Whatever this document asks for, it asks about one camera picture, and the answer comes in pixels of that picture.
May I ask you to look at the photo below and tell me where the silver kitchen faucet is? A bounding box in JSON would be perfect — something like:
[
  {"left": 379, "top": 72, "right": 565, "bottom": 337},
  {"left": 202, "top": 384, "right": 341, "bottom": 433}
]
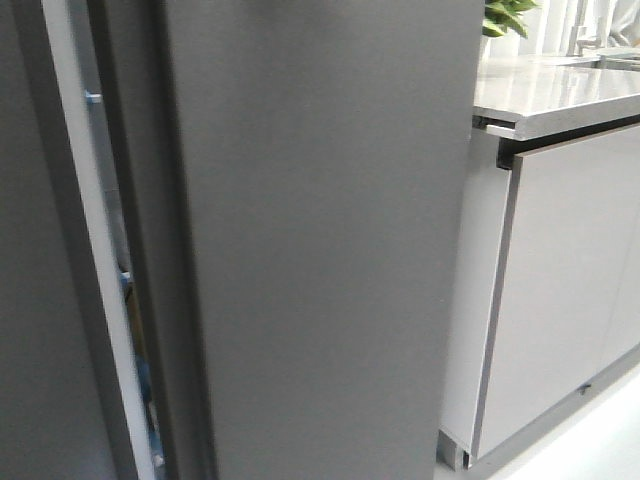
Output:
[{"left": 566, "top": 0, "right": 603, "bottom": 57}]

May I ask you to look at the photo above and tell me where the grey kitchen counter cabinet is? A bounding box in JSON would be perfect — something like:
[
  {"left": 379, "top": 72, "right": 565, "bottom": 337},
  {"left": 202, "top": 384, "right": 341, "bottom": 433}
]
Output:
[{"left": 438, "top": 56, "right": 639, "bottom": 471}]

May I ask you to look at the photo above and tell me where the green potted plant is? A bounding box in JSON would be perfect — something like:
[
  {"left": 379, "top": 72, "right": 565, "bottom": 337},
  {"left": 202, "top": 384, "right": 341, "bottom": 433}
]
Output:
[{"left": 482, "top": 0, "right": 539, "bottom": 39}]

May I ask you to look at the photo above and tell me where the stainless steel sink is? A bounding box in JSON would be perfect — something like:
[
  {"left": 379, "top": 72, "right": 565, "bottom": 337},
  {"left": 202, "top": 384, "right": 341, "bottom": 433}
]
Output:
[{"left": 567, "top": 47, "right": 639, "bottom": 72}]

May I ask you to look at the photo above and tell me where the white plant pot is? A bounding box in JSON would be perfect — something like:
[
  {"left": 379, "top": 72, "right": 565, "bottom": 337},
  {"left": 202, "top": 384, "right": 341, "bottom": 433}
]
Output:
[{"left": 479, "top": 36, "right": 504, "bottom": 65}]

